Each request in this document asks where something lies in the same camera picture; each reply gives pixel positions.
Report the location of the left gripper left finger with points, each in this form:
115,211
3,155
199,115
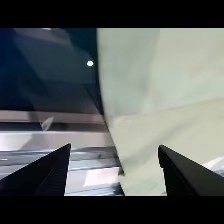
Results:
46,175

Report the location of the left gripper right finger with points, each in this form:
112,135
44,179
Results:
186,176

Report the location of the pale green garment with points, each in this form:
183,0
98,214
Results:
160,100

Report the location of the silver frame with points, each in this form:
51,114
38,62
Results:
50,140

